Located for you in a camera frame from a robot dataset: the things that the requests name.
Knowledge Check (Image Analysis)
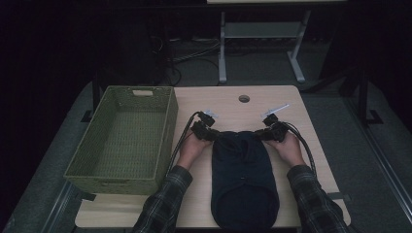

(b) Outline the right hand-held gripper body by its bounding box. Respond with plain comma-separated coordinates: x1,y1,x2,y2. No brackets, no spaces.
259,102,291,143

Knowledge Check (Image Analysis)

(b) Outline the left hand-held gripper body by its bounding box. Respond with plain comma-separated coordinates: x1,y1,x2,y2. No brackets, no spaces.
189,109,220,143

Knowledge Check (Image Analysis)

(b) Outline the dark cloth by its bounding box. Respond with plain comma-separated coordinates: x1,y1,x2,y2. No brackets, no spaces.
210,129,282,232

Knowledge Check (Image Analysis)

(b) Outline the green woven basket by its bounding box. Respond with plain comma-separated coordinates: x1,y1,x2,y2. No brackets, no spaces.
63,84,180,196

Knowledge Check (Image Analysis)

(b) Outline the person's left hand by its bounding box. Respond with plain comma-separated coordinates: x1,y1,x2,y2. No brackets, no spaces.
176,130,214,172

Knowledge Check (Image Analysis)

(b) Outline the person's right hand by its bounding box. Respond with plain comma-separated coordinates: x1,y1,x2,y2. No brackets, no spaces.
264,131,307,169

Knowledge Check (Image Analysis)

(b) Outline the white metal stand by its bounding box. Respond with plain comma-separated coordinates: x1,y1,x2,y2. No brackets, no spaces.
217,9,312,84

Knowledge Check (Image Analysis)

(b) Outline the grey tape strip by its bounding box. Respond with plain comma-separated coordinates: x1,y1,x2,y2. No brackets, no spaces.
326,191,353,202

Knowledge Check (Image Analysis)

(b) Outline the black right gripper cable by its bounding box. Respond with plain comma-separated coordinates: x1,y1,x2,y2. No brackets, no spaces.
281,120,318,178

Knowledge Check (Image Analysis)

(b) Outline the bundle of floor cables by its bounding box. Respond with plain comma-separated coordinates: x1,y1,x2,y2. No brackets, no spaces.
148,34,222,87

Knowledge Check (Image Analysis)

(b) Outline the black metal frame post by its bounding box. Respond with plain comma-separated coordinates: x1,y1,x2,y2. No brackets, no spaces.
357,68,385,128

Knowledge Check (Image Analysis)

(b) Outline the black table bracket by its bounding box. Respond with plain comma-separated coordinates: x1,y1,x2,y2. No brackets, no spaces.
77,190,97,202

